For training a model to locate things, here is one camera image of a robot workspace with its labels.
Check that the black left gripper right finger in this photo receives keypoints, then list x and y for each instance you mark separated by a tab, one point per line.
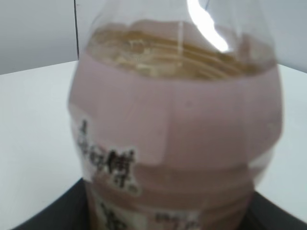
264	215

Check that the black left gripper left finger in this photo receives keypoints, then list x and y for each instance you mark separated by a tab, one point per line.
69	212

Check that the pink label tea bottle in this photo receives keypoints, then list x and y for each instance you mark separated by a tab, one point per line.
176	107

